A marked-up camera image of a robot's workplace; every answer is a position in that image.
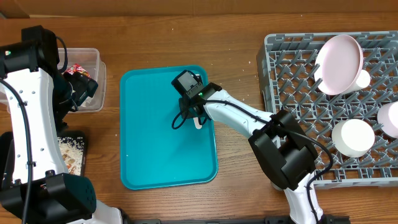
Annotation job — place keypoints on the pink bowl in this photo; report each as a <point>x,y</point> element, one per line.
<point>388,117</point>

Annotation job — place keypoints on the large white plate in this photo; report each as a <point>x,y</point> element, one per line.
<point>340,62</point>

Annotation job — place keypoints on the green-white bowl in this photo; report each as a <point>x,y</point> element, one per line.
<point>353,137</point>

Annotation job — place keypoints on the black waste tray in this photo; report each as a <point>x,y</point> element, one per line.
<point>7,137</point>

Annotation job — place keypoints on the rice and peanuts pile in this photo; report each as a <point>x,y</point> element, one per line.
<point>72,151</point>

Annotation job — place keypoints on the teal plastic tray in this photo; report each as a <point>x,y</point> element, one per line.
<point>153,155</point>

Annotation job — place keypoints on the clear plastic bin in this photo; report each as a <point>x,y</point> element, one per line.
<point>89,59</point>

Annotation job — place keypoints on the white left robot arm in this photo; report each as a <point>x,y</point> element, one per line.
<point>36,185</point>

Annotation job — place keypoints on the grey dishwasher rack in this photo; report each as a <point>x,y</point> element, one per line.
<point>286,67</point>

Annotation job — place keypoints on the red snack wrapper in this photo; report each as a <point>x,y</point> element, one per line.
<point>76,70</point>

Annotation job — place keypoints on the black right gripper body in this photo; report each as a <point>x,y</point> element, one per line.
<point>185,109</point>

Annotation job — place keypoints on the white paper cup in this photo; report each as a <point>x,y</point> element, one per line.
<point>363,80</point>

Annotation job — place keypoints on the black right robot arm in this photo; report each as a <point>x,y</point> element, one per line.
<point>284,152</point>

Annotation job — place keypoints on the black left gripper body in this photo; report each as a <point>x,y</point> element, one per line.
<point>81,86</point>

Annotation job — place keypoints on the white plastic fork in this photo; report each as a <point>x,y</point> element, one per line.
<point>197,123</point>

